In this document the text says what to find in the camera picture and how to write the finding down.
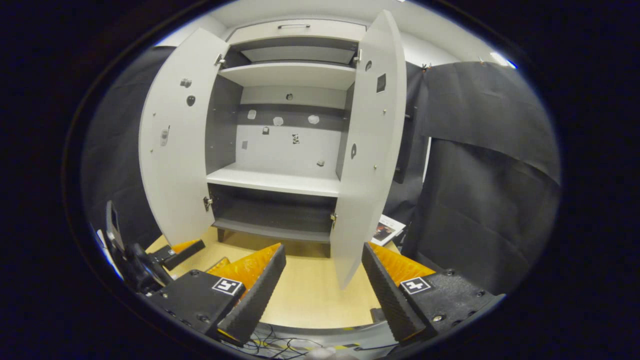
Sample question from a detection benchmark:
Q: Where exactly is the white cabinet drawer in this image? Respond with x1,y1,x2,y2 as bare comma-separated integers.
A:
227,19,367,45

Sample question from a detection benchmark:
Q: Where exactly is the printed paper booklet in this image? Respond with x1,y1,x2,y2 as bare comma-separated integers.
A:
371,215,407,247

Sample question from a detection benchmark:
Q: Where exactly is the white and grey cabinet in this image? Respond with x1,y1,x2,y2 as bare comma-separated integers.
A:
204,19,368,258

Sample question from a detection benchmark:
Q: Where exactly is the black cable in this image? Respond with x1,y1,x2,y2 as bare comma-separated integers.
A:
220,324,361,360

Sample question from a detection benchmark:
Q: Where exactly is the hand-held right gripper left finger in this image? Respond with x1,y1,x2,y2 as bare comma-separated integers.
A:
145,243,287,349

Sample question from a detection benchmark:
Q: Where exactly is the ceiling light panel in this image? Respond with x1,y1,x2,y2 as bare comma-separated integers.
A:
490,51,517,69

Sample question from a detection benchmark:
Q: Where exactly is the white cabinet door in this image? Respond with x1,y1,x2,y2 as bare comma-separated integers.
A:
138,27,231,247
330,9,407,291

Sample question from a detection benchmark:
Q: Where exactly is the black backdrop cloth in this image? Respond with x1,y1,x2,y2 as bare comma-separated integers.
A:
80,46,176,251
382,61,562,296

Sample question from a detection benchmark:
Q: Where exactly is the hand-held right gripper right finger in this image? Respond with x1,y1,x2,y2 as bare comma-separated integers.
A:
361,242,506,348

